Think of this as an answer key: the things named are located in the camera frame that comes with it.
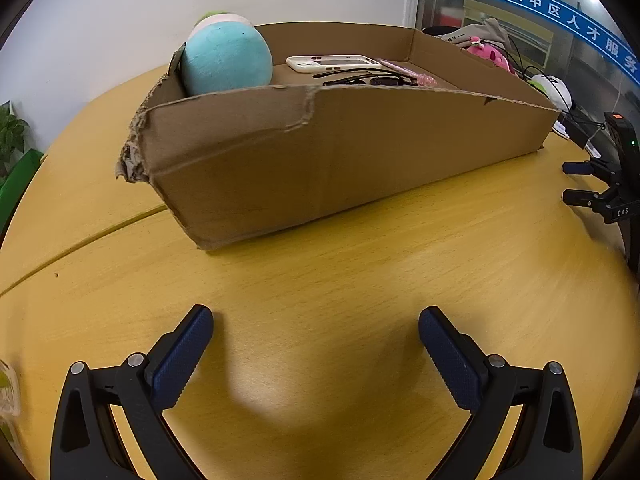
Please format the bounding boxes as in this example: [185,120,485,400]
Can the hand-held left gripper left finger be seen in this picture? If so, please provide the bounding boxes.
[50,304,216,480]

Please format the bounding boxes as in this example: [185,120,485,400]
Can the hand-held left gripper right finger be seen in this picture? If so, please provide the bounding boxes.
[418,306,585,480]

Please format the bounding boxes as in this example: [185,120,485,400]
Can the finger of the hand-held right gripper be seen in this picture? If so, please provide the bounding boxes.
[562,187,608,212]
[562,158,609,177]

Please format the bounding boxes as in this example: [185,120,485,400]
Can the black eyeglasses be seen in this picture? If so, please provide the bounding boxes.
[314,73,407,87]

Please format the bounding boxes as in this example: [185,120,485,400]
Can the brown cardboard box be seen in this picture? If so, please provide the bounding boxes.
[116,22,563,252]

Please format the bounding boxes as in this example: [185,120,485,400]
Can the white computer mouse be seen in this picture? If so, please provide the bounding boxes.
[530,74,573,109]

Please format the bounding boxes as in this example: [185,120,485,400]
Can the pink round toy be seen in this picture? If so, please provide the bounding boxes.
[465,37,517,76]

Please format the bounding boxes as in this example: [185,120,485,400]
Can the blue window banner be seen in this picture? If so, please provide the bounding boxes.
[437,0,640,87]

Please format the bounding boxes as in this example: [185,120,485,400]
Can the grey cloth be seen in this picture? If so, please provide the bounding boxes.
[435,17,511,49]

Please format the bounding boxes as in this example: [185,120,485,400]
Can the pink pen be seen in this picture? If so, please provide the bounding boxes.
[375,58,437,87]

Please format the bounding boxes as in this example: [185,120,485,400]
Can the white handheld game console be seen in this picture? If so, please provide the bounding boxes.
[286,54,383,75]

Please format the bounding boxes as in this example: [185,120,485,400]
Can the green potted plant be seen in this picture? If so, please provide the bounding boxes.
[0,101,30,177]

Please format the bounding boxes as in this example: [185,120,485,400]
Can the blue and pink plush toy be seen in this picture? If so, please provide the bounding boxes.
[180,10,274,97]

